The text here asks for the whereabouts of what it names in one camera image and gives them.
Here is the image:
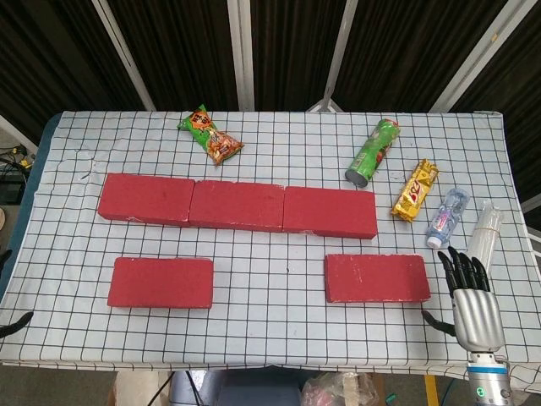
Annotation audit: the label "small clear water bottle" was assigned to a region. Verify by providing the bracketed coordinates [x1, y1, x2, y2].
[424, 188, 471, 249]

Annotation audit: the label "yellow black cables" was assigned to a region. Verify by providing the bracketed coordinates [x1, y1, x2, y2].
[0, 143, 37, 170]

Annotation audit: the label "blue-edged table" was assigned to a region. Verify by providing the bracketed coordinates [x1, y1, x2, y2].
[0, 113, 63, 297]

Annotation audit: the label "white sack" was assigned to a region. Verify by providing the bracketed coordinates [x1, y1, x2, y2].
[107, 370, 172, 406]

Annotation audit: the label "green snack bag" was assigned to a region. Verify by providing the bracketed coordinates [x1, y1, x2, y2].
[176, 104, 245, 167]

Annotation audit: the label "bundle of clear tubes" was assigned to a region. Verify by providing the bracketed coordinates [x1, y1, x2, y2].
[464, 199, 505, 280]

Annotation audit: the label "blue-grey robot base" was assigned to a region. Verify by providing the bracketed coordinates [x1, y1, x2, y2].
[168, 370, 303, 406]

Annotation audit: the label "green chips can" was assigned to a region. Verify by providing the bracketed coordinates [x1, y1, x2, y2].
[344, 118, 401, 189]

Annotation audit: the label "white black checkered tablecloth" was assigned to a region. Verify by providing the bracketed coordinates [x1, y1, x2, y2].
[0, 109, 541, 380]

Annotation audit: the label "clear plastic bag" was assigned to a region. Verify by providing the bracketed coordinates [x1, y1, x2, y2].
[300, 371, 380, 406]

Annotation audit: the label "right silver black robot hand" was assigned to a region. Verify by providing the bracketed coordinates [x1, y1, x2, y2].
[421, 246, 505, 353]

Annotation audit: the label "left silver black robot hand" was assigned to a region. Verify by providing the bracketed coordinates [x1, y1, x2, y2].
[0, 311, 34, 339]

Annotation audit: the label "white metal frame post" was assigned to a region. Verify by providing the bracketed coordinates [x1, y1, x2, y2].
[91, 0, 156, 112]
[0, 113, 39, 156]
[522, 196, 541, 255]
[306, 0, 360, 113]
[227, 0, 257, 112]
[429, 0, 527, 113]

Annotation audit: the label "gold biscuit pack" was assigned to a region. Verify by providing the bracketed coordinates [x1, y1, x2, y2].
[391, 158, 440, 224]

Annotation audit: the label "black equipment box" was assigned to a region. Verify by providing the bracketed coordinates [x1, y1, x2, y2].
[0, 167, 29, 206]

